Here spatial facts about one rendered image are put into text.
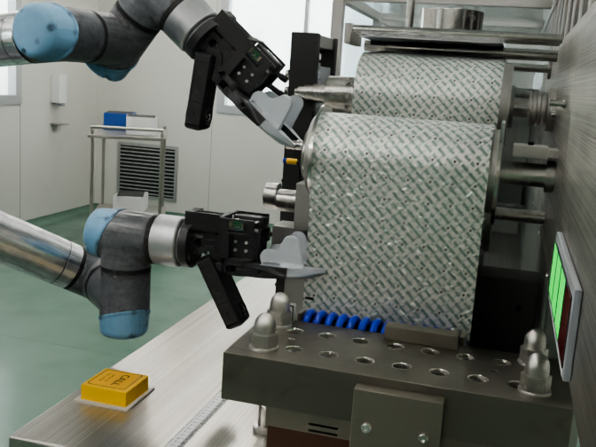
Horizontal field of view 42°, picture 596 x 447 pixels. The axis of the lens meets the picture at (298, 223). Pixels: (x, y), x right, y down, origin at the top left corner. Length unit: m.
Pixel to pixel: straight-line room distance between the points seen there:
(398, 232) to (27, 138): 5.82
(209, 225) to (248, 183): 5.92
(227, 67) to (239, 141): 5.92
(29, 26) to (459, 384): 0.71
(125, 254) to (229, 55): 0.32
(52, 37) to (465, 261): 0.62
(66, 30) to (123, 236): 0.30
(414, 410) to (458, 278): 0.24
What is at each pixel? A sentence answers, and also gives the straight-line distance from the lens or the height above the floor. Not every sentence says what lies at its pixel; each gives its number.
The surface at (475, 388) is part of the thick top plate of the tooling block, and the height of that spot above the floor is 1.03.
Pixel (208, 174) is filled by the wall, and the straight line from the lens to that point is 7.15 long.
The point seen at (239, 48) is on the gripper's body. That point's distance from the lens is 1.10.
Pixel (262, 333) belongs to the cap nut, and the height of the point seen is 1.05.
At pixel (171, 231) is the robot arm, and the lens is 1.11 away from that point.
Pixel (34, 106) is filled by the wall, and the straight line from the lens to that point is 6.78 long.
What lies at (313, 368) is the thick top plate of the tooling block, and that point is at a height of 1.03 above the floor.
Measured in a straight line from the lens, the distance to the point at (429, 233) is 1.04.
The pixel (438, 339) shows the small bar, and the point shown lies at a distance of 1.01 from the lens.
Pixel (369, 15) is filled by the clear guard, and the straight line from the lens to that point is 2.10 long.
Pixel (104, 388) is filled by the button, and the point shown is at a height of 0.92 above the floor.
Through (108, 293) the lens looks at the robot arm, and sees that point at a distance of 1.18.
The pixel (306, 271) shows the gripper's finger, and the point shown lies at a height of 1.10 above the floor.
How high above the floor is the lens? 1.35
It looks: 11 degrees down
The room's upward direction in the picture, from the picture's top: 4 degrees clockwise
